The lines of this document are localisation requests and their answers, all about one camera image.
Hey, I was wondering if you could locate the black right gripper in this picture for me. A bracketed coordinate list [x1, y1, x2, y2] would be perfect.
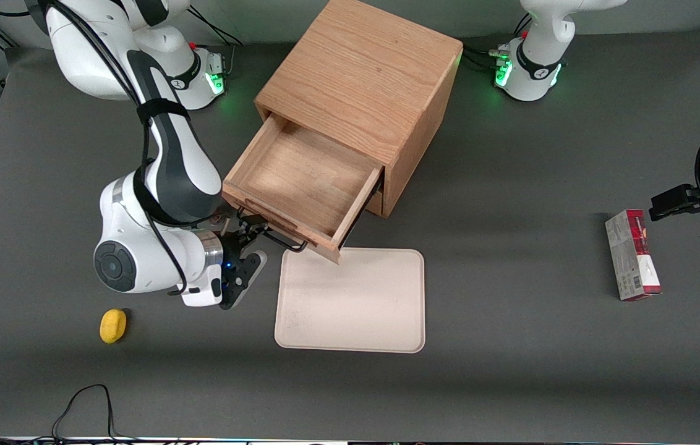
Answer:
[222, 214, 270, 266]

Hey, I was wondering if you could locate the wooden drawer cabinet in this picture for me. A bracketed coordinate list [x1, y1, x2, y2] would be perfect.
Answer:
[254, 0, 464, 218]

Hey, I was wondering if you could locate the red and grey carton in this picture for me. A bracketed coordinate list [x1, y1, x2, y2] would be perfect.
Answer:
[605, 209, 662, 302]

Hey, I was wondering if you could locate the beige plastic tray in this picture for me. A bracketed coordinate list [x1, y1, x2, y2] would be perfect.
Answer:
[274, 246, 426, 354]

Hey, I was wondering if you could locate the yellow lemon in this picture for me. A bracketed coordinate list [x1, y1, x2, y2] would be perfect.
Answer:
[100, 308, 128, 344]

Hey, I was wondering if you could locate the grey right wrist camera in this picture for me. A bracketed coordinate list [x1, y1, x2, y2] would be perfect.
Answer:
[220, 250, 268, 310]

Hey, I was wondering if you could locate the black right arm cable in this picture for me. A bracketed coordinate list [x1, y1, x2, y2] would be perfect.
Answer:
[0, 0, 245, 297]

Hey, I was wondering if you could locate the black right base cable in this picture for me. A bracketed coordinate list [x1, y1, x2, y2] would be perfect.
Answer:
[184, 6, 244, 50]

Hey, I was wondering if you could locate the black base cable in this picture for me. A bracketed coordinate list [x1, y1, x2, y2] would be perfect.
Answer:
[184, 6, 244, 50]
[460, 44, 508, 61]
[464, 56, 508, 72]

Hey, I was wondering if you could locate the black looped floor cable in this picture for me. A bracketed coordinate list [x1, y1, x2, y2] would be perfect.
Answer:
[52, 384, 119, 443]

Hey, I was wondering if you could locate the black left base cable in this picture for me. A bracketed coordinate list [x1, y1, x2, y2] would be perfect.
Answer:
[460, 44, 508, 61]
[464, 56, 508, 72]

